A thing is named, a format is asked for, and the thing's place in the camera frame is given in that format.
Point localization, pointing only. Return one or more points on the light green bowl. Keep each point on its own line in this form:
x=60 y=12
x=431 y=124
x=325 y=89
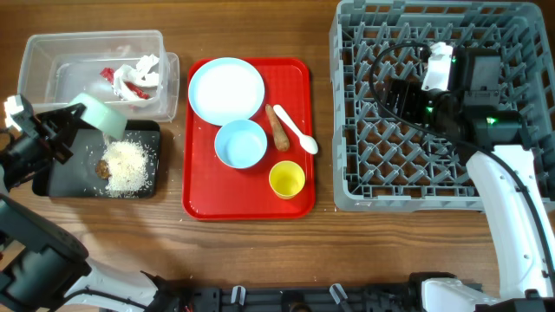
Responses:
x=100 y=116

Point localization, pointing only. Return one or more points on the brown food scrap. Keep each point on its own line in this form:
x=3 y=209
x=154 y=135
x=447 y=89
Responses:
x=102 y=170

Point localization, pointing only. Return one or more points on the red snack wrapper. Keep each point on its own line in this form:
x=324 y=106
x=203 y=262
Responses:
x=128 y=91

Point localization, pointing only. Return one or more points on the yellow plastic cup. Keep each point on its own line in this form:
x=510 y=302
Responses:
x=287 y=179

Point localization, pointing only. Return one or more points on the brown carrot stick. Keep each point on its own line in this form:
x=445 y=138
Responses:
x=281 y=140

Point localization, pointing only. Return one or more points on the grey dishwasher rack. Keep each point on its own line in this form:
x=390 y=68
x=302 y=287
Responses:
x=381 y=164

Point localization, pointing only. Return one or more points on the black rectangular tray bin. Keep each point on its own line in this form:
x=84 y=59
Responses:
x=77 y=178

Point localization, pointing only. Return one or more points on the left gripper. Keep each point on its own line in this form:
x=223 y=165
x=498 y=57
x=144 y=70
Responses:
x=43 y=129

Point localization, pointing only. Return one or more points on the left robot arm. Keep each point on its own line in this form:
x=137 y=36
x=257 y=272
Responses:
x=54 y=268

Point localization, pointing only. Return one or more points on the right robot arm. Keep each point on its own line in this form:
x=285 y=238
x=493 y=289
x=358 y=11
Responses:
x=459 y=101

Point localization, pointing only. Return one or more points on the white rice pile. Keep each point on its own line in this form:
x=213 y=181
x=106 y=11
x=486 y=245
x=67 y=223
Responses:
x=127 y=166

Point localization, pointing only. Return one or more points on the red serving tray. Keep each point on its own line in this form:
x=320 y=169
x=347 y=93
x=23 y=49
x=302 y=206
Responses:
x=213 y=191

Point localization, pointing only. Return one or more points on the small light blue bowl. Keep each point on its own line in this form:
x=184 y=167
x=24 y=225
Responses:
x=240 y=144

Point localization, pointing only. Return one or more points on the clear plastic waste bin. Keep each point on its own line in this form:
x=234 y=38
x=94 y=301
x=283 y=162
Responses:
x=58 y=67

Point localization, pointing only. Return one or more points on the white plastic spoon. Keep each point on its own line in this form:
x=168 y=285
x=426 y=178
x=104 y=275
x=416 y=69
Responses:
x=307 y=142

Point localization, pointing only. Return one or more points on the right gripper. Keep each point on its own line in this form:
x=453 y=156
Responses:
x=408 y=92

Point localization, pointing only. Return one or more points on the large light blue plate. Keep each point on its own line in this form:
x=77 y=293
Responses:
x=226 y=89

